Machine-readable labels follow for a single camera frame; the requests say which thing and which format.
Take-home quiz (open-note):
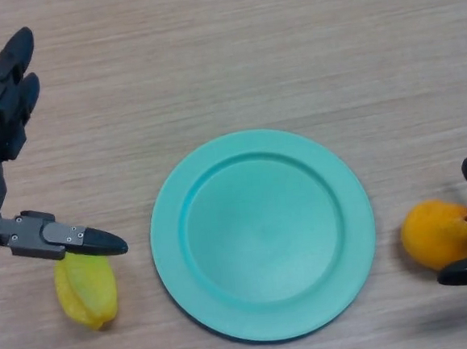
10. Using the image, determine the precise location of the yellow pear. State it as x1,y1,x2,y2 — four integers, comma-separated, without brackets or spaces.
398,197,467,274

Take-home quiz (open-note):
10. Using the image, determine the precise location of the green round plate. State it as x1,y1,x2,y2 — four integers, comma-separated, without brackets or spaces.
142,120,385,349

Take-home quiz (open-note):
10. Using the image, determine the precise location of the yellow starfruit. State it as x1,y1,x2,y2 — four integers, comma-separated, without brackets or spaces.
52,250,121,334

